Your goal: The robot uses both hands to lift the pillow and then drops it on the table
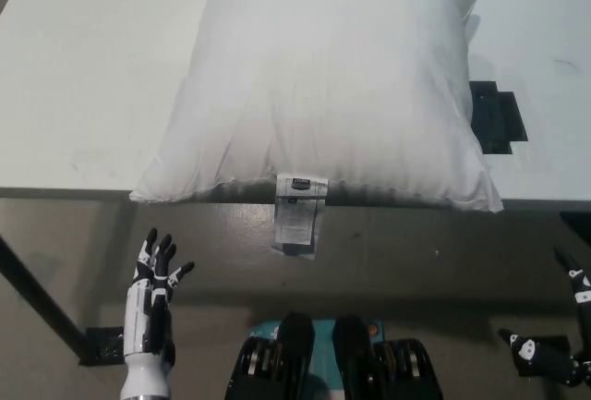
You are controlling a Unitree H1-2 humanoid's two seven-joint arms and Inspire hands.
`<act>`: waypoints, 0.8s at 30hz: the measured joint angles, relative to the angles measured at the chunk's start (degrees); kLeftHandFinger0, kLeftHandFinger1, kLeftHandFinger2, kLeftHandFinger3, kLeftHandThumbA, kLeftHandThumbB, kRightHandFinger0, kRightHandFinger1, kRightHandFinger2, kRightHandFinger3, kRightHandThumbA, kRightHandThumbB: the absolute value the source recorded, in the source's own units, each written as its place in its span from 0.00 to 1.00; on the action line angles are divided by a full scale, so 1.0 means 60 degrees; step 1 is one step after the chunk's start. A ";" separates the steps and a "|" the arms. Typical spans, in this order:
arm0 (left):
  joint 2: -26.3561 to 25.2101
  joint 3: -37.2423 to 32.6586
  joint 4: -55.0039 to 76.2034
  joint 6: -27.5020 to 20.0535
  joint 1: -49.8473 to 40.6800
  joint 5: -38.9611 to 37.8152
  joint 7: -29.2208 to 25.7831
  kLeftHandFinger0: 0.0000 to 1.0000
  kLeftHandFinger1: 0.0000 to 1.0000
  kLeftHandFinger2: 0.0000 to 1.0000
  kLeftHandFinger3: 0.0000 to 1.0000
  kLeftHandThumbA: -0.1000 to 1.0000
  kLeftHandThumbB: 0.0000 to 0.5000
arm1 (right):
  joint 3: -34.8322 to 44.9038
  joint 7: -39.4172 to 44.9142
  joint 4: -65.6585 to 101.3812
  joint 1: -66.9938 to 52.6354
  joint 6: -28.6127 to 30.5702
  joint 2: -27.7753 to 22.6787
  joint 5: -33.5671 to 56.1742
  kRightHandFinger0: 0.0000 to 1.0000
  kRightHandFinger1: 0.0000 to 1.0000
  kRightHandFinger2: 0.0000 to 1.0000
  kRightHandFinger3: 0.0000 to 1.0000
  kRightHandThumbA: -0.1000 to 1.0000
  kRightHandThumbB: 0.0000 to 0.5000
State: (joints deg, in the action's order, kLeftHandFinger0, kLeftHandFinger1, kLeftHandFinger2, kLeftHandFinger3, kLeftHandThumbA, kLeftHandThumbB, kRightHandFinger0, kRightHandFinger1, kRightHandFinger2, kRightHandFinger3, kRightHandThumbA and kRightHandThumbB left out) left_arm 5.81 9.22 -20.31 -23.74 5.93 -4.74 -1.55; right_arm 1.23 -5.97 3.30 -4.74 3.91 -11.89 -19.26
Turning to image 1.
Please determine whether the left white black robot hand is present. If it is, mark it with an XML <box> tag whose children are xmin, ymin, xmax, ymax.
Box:
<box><xmin>118</xmin><ymin>227</ymin><xmax>196</xmax><ymax>400</ymax></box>

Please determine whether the white square pillow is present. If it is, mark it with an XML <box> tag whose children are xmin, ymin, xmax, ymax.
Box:
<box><xmin>128</xmin><ymin>0</ymin><xmax>504</xmax><ymax>214</ymax></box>

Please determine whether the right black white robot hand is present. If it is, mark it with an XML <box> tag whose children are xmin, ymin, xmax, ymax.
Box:
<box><xmin>497</xmin><ymin>245</ymin><xmax>591</xmax><ymax>390</ymax></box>

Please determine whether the white pillow care label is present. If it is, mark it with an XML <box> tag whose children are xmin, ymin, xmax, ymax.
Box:
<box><xmin>272</xmin><ymin>176</ymin><xmax>330</xmax><ymax>248</ymax></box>

